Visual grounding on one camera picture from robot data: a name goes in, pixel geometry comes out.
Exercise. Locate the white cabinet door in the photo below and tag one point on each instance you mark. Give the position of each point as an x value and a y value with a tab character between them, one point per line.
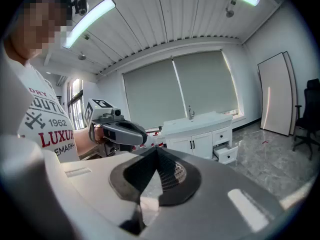
178	145
203	145

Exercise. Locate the glass door window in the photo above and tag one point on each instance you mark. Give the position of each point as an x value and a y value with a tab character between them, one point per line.
75	104

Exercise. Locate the white cabinet drawer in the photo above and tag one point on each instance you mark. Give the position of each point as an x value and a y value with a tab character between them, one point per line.
226	154
221	136

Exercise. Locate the black head camera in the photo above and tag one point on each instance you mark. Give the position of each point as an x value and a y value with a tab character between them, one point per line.
81	1

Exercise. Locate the white vanity cabinet with sink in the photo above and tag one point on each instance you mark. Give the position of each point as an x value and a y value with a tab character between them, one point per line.
200	124

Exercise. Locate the chrome faucet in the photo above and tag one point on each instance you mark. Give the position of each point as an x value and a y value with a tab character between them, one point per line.
191	113

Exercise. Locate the group of red white items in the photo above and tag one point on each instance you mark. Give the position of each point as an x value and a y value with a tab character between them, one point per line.
157	134

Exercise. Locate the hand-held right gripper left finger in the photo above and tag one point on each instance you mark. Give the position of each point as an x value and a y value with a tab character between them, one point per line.
100	181

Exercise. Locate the grey roller blind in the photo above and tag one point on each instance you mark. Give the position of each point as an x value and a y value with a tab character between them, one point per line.
207	84
152	96

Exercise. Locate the black office chair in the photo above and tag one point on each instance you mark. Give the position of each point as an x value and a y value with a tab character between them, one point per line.
310	114

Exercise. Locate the white printed T-shirt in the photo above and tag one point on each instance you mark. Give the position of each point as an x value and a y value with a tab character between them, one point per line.
50	124

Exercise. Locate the white leaning board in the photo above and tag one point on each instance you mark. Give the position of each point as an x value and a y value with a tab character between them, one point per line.
275	94
294	94

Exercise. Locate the round ceiling fixture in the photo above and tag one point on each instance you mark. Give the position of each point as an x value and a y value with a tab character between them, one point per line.
230	10
81	56

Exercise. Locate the ceiling air vent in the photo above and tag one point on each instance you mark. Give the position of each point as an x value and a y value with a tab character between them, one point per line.
61	80

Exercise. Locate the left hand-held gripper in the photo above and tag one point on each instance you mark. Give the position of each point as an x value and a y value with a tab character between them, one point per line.
100	104

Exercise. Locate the person's left hand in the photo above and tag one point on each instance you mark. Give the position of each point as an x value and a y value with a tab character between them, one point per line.
99	136

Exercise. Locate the person's head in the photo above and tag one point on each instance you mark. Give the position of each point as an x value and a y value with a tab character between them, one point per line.
40	29

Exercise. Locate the person's left forearm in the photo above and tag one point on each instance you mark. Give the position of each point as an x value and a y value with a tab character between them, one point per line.
85	141

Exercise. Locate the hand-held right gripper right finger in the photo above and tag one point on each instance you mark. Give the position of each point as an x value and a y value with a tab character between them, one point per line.
212	204

